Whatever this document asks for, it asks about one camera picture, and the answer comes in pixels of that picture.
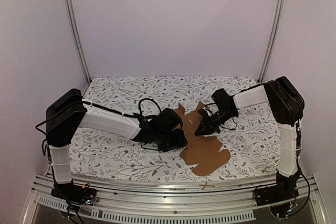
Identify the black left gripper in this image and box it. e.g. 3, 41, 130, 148
154, 128, 188, 152

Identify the brown cardboard box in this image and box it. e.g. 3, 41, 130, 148
174, 102, 231, 176

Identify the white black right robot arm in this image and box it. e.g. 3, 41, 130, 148
195, 76, 305, 201

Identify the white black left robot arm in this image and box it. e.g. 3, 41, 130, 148
44, 89, 187, 200

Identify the floral patterned table mat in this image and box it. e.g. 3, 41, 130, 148
70, 76, 281, 183

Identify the small wooden cross stick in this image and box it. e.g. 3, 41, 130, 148
199, 182, 215, 190

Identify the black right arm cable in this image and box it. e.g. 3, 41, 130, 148
207, 104, 238, 131

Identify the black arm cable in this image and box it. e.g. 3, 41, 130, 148
138, 98, 163, 117
207, 104, 238, 131

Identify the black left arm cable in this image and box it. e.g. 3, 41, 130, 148
138, 98, 163, 117

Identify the aluminium front rail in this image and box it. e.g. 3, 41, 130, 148
25, 174, 326, 224

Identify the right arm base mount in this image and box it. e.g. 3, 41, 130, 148
253, 185, 299, 219

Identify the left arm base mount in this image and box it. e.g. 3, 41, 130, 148
51, 181, 97, 205

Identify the right aluminium frame post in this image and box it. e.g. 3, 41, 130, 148
257, 0, 285, 83

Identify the aluminium frame post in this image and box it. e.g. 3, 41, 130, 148
64, 0, 92, 84
257, 0, 285, 83

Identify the left aluminium frame post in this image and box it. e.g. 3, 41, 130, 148
64, 0, 92, 84

